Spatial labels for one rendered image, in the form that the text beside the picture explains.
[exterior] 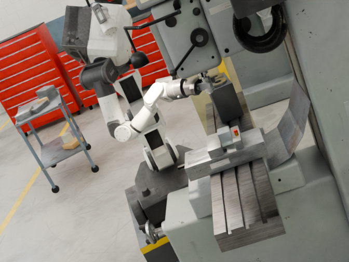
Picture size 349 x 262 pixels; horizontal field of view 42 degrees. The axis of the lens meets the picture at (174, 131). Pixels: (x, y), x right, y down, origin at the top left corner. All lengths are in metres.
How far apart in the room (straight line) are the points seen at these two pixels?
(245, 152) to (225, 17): 0.55
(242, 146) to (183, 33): 0.51
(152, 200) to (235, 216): 1.04
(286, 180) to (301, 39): 0.61
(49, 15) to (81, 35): 9.39
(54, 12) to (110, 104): 9.47
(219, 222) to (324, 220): 0.65
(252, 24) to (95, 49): 0.74
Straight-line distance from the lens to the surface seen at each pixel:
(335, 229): 2.18
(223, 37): 1.77
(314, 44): 1.71
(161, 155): 2.71
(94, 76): 2.07
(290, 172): 1.96
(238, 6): 1.49
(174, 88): 1.97
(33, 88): 7.16
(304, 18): 1.68
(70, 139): 4.98
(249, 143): 1.89
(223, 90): 2.28
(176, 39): 1.79
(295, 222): 2.12
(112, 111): 2.07
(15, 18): 11.82
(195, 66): 1.81
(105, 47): 2.11
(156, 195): 2.60
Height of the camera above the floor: 1.83
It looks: 22 degrees down
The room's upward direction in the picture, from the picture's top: 24 degrees counter-clockwise
